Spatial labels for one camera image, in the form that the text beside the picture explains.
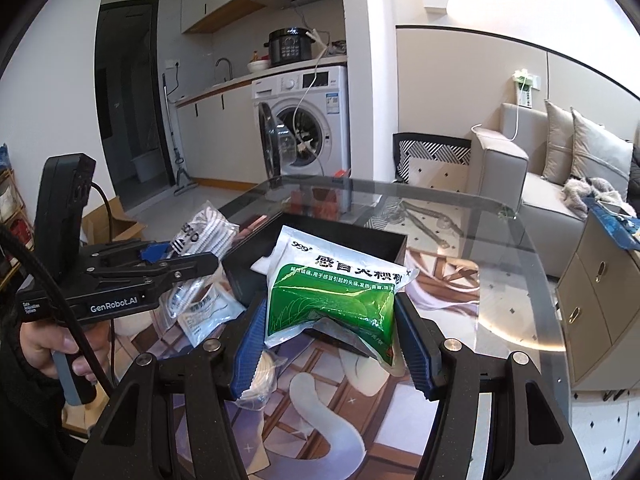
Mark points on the green white medicine packet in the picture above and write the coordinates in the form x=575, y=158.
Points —
x=318, y=285

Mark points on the floor mop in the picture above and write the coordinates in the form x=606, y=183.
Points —
x=184, y=182

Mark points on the black kitchen faucet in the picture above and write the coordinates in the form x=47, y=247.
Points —
x=224, y=69

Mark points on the grey cushion right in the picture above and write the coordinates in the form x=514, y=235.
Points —
x=598, y=153

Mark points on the black cardboard storage box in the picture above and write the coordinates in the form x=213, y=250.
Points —
x=246, y=284

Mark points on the wall socket with charger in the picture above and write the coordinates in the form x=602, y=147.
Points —
x=525, y=83

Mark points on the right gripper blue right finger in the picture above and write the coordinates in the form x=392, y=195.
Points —
x=419, y=340

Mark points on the grey side cabinet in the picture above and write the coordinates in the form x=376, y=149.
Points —
x=598, y=296

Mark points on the black jacket on sofa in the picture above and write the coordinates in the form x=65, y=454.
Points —
x=633, y=191

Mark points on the grey fluffy cloth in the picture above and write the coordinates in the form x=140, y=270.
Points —
x=585, y=192

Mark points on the brown cardboard box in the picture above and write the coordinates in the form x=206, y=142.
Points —
x=101, y=227

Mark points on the black pressure cooker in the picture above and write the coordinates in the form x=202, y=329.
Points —
x=289, y=45

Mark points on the white bowl on counter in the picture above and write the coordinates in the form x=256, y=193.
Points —
x=258, y=66

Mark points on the anime printed desk mat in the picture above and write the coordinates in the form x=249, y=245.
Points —
x=331, y=414

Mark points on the beige cushion left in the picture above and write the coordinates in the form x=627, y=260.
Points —
x=559, y=156

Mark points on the white printed plastic pouch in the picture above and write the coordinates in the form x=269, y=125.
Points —
x=202, y=318

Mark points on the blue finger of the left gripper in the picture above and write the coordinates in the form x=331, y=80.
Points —
x=155, y=252

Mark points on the red box under table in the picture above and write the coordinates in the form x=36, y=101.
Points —
x=316, y=201

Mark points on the beige grey sofa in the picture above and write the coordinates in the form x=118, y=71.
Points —
x=527, y=165

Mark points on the black white patterned chair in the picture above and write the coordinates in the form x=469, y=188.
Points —
x=429, y=160

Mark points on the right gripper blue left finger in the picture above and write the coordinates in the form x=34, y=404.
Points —
x=246, y=343

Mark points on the person left hand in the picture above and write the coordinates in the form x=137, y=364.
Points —
x=39, y=339

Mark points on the white washing machine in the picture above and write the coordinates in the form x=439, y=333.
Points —
x=313, y=105

